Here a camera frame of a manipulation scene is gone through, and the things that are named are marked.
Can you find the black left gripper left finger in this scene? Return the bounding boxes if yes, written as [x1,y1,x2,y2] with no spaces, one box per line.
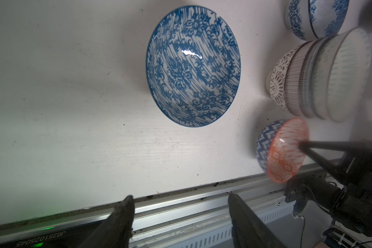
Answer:
[79,195,135,248]

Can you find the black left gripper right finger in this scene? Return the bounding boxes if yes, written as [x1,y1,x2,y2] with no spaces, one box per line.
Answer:
[228,193,285,248]

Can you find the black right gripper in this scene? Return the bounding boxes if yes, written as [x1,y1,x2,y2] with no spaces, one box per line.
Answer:
[299,141,372,237]

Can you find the dark navy petal bowl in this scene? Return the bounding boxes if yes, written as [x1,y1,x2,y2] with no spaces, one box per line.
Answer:
[298,38,328,118]

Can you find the orange patterned bowl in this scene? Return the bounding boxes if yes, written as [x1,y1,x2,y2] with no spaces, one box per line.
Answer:
[255,118,310,184]

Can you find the white green patterned bowl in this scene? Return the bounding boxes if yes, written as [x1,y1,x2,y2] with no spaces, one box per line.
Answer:
[311,28,372,123]

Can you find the pink striped bowl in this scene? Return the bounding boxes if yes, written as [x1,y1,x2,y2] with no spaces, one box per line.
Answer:
[285,41,313,116]

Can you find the blue floral swirl bowl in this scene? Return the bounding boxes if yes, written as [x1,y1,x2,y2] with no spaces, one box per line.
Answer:
[145,5,241,128]

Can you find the white brown lattice bowl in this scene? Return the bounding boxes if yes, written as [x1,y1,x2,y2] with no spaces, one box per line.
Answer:
[265,43,305,112]

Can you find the blue rose bowl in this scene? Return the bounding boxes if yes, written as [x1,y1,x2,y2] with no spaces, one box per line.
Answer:
[284,0,349,41]

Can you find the white slotted cable duct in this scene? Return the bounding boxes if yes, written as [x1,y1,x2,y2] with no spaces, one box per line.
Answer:
[160,203,293,248]

